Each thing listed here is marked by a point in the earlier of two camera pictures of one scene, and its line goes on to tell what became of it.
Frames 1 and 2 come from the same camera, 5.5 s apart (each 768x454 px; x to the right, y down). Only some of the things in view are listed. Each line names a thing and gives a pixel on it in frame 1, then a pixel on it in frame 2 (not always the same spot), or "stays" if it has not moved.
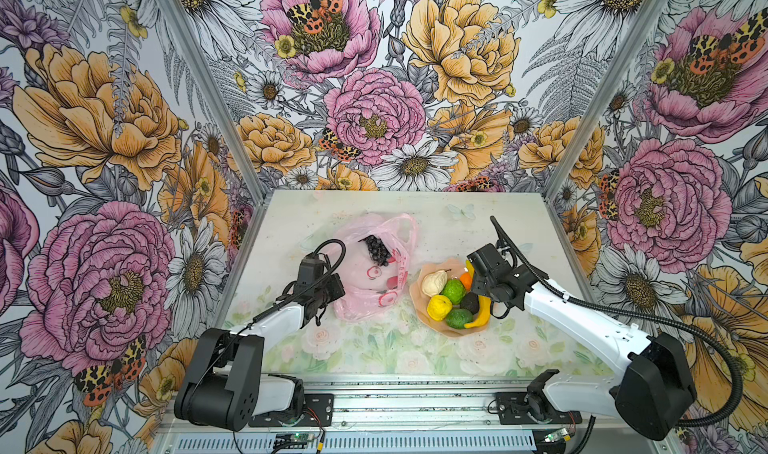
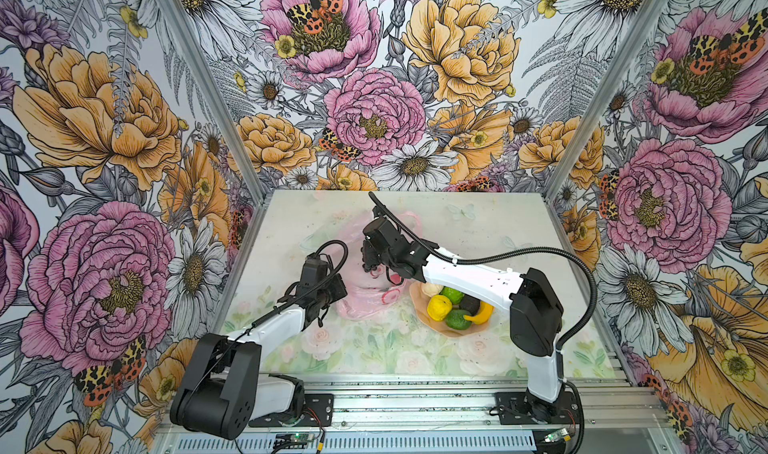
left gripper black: (338, 292) stays
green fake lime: (455, 290) stays
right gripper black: (478, 285) → (370, 256)
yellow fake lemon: (439, 307) stays
